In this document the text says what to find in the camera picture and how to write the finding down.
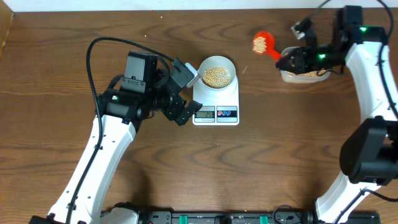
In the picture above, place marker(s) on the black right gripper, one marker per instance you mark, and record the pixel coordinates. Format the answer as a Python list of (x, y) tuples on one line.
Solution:
[(300, 65)]

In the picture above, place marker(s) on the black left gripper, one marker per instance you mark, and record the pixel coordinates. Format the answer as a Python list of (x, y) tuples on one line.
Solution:
[(171, 111)]

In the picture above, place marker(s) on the red measuring scoop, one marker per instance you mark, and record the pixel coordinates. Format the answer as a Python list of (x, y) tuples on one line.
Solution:
[(270, 42)]

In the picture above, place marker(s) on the pile of soybeans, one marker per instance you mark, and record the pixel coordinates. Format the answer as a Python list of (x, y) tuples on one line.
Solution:
[(259, 45)]

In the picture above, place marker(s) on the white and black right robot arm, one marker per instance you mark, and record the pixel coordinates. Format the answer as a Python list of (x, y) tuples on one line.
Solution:
[(368, 158)]

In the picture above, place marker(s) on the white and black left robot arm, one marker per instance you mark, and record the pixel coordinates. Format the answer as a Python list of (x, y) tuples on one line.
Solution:
[(129, 99)]

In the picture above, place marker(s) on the white digital kitchen scale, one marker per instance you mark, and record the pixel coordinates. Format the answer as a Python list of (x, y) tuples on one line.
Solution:
[(220, 106)]

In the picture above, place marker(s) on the white round bowl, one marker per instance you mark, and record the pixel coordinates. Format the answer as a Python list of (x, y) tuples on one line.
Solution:
[(217, 72)]

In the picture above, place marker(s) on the clear plastic container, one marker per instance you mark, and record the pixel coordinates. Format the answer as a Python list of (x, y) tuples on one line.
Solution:
[(302, 78)]

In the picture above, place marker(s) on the brown cardboard sheet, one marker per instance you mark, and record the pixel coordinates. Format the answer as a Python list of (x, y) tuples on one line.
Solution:
[(6, 17)]

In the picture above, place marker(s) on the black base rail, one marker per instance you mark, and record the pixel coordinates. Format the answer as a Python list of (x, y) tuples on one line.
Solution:
[(217, 218)]

